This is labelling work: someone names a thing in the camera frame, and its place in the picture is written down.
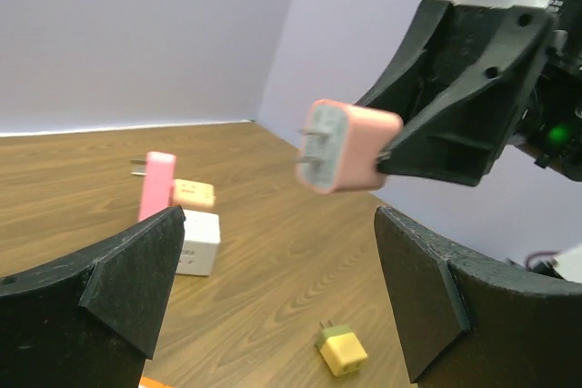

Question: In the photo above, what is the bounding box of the pink triangular socket adapter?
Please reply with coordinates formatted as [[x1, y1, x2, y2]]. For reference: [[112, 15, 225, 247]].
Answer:
[[131, 151, 176, 222]]

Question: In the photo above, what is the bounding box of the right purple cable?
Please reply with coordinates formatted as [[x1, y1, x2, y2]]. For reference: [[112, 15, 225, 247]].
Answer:
[[525, 249, 560, 271]]

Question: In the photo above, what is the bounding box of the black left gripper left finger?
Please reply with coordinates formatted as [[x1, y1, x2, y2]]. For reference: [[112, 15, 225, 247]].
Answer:
[[1, 206, 185, 388]]

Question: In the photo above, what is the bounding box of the white cube socket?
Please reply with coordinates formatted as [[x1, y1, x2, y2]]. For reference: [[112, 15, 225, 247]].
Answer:
[[176, 210, 221, 276]]

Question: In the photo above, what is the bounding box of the yellow green cube socket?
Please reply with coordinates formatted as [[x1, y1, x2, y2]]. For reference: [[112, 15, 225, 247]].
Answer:
[[315, 321, 368, 377]]

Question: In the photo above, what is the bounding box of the pink cube socket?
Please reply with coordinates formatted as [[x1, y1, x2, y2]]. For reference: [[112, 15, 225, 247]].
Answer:
[[296, 99, 403, 194]]

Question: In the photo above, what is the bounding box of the orange power strip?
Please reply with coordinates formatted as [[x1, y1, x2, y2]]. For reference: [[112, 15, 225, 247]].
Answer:
[[138, 377, 173, 388]]

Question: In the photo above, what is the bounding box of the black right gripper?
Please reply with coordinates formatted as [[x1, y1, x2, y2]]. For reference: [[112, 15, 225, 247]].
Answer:
[[377, 0, 581, 186]]

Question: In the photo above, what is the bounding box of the beige dragon cube socket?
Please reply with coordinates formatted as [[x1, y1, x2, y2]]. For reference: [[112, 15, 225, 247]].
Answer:
[[172, 179, 216, 211]]

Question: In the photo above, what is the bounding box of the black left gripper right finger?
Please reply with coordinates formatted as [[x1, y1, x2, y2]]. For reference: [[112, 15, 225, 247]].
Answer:
[[374, 206, 581, 388]]

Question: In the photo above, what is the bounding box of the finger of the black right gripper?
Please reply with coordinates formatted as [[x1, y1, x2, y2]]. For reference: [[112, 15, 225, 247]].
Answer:
[[356, 0, 453, 109]]

